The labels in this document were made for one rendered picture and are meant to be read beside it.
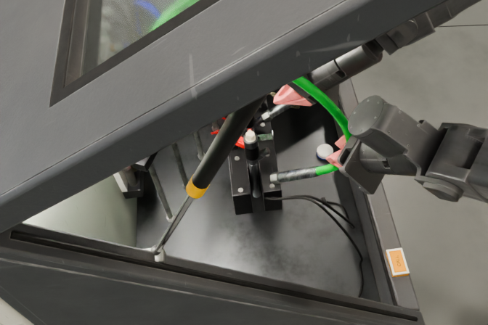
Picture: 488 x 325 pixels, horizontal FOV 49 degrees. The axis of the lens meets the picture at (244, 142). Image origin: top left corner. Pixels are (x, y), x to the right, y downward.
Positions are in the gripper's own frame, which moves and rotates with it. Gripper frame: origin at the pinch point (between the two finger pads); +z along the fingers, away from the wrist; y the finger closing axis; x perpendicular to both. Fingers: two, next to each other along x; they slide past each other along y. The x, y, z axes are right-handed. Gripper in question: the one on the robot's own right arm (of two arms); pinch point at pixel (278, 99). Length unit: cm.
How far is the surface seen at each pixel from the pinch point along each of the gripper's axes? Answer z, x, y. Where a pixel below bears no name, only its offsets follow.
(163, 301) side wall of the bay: 4.4, 38.5, 9.5
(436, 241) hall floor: 46, -39, -123
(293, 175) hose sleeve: 2.2, 10.8, -7.7
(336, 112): -15.1, 11.7, 1.4
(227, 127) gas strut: -25.0, 34.0, 24.4
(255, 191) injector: 23.7, 1.6, -16.8
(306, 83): -15.2, 11.1, 7.7
